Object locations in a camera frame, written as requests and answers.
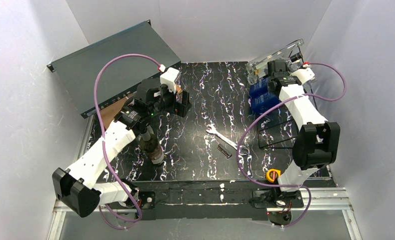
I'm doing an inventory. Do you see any clear square labelled bottle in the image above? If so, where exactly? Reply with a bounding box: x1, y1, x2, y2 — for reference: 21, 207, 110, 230
246, 52, 303, 85

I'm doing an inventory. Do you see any clear round glass bottle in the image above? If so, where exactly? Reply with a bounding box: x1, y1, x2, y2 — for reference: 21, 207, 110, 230
245, 38, 305, 76

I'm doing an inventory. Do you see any blue square bottle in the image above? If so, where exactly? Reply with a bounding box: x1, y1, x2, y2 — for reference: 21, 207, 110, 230
250, 92, 281, 115
249, 77, 270, 99

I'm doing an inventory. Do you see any black wire wine rack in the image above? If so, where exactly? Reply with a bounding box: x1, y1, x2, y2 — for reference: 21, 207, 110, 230
250, 46, 321, 149

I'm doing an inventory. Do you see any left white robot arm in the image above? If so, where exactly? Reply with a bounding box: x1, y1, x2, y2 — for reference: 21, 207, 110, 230
52, 78, 192, 218

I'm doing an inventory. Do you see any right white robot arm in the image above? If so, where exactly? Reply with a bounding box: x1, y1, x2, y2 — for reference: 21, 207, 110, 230
267, 59, 341, 193

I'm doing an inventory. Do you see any dark green wine bottle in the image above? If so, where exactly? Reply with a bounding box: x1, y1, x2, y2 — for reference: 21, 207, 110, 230
138, 126, 165, 165

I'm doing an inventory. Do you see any brown wooden board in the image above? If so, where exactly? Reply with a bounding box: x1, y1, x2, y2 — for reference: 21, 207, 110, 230
101, 86, 183, 132

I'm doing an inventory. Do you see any silver combination wrench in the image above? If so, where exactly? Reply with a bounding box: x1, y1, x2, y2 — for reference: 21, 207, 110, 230
206, 124, 250, 156

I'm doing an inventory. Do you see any grey metal electronics box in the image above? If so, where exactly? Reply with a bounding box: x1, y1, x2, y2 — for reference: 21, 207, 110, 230
47, 21, 181, 119

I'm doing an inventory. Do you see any yellow tape measure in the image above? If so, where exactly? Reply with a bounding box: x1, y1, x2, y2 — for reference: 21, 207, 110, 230
265, 168, 281, 183

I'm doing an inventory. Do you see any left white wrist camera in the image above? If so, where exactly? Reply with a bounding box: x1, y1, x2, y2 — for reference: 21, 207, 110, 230
159, 67, 181, 94

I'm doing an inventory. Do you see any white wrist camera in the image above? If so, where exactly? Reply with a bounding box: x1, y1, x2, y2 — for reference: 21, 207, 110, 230
290, 61, 316, 85
159, 67, 181, 94

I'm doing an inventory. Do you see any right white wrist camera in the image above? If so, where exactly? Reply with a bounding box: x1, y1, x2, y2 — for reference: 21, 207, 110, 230
290, 61, 316, 85

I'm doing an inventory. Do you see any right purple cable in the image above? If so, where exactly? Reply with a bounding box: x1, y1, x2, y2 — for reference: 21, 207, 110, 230
236, 62, 347, 228

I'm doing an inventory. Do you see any purple cable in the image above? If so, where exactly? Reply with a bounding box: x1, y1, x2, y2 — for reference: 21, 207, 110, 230
93, 53, 167, 231
236, 62, 347, 228

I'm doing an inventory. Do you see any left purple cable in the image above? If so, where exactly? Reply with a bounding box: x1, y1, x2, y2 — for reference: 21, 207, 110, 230
93, 53, 167, 231

